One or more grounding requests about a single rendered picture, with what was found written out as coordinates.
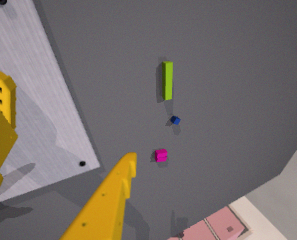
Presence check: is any magenta block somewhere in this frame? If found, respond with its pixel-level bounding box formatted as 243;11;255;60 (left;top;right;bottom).
154;156;167;162
155;149;167;158

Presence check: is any lime green rod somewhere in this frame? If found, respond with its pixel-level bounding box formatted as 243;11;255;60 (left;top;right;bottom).
162;61;173;100

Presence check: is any small blue cube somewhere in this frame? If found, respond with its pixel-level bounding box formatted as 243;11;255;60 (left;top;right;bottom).
170;116;180;125

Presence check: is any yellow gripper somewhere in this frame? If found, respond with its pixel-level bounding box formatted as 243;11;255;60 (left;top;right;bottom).
59;152;137;240

